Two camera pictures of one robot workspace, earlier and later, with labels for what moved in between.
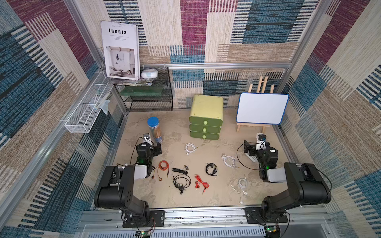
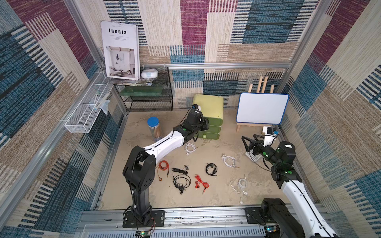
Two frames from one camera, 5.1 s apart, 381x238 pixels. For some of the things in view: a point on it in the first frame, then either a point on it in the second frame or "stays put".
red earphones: [205, 184] stays put
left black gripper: [154, 149] → [205, 125]
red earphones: [163, 165] stays put
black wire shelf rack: [157, 97] stays put
